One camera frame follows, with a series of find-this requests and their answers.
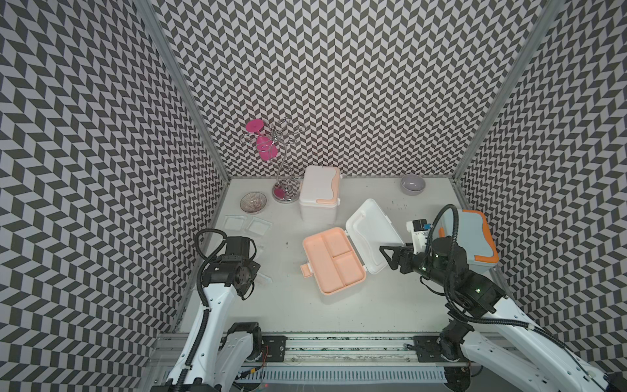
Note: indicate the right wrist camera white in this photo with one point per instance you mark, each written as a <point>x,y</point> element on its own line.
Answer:
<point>419,231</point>

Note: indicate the small grey round bowl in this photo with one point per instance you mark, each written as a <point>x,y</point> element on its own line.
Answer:
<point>412,184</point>

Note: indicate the white first aid box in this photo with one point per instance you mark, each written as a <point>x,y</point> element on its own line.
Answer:
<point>368,229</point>
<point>319,194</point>

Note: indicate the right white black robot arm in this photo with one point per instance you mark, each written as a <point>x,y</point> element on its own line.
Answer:
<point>486,325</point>

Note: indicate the silver wire stand pink ornaments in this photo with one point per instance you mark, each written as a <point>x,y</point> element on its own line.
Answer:
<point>273,142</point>

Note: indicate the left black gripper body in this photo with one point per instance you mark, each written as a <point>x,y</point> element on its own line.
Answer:
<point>240,246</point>

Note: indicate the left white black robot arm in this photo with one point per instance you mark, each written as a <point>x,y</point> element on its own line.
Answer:
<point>213,354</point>

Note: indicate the blue first aid kit box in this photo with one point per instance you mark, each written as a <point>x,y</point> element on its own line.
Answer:
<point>474,235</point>

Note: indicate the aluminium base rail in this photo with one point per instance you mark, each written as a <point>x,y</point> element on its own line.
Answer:
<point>351,349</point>

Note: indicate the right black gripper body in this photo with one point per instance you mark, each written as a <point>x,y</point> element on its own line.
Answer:
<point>411,260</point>

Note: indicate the small clear glass bowl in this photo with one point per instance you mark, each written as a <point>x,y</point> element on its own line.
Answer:
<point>253,202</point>

